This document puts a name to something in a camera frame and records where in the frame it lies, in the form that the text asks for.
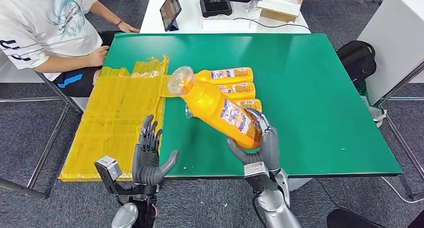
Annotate black backpack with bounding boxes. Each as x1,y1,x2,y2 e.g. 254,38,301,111
336,40,378,88

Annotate white table, metal legs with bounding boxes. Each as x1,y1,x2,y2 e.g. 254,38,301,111
0,52,84,200
356,0,424,200

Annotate person's right hand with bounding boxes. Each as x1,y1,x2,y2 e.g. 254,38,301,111
86,45,110,68

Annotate person's left hand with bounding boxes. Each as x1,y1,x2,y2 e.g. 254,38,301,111
116,21,141,34

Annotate cardboard box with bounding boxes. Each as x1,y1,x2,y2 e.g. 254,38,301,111
257,0,307,23

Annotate orange detergent bottle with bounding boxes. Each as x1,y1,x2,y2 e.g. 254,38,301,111
167,66,264,150
195,67,254,85
184,98,263,119
216,82,257,100

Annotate person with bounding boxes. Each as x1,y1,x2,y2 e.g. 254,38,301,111
326,207,424,228
0,0,141,98

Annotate black router with antennas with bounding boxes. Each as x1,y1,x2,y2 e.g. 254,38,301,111
199,0,233,19

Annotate black tablet on stand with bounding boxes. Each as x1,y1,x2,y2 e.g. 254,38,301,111
159,0,183,32

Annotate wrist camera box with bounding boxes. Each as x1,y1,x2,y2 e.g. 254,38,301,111
244,162,280,193
94,155,133,195

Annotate white cable bundle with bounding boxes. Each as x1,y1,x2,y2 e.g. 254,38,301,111
243,0,261,13

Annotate white foam sheet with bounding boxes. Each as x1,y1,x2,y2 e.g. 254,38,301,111
257,0,302,17

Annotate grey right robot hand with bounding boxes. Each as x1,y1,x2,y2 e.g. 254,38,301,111
226,107,281,173

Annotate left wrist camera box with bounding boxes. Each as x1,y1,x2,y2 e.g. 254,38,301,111
94,155,133,195

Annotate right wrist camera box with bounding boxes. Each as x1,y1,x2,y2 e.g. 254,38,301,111
244,162,280,193

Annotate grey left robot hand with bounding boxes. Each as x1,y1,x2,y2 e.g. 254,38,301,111
131,114,180,186

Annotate white desk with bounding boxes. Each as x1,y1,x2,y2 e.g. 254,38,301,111
139,0,312,34

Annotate black floor cable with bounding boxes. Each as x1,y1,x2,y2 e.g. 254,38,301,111
312,178,387,228

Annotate green top table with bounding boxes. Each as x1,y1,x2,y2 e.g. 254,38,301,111
100,32,404,191

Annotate white plastic bag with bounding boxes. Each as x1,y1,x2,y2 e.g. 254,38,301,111
361,95,388,128

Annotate yellow taped board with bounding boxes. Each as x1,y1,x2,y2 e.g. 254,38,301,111
58,55,186,183

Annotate white floor cable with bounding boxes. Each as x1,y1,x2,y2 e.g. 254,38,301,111
380,176,424,204

